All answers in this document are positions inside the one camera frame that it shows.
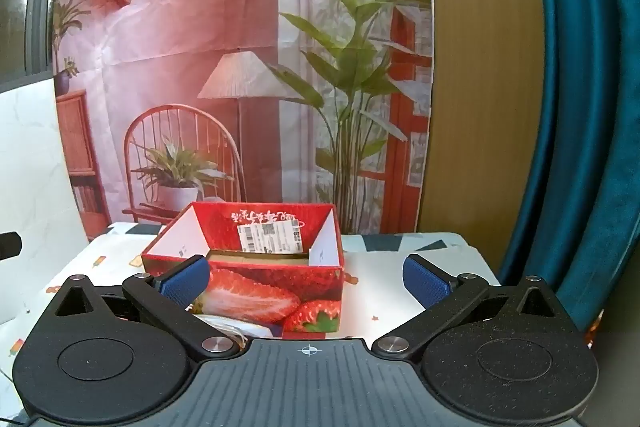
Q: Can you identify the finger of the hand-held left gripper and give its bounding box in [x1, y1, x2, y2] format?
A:
[0, 232, 22, 260]

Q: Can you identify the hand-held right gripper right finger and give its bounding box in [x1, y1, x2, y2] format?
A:
[370, 252, 558, 360]

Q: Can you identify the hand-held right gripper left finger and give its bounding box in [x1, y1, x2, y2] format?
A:
[47, 254, 246, 363]

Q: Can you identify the strawberry print cardboard box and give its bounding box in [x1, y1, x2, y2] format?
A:
[141, 201, 346, 340]

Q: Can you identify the wooden panel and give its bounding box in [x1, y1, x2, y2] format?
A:
[417, 0, 546, 233]

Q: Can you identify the teal curtain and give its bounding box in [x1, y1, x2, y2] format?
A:
[497, 0, 640, 333]

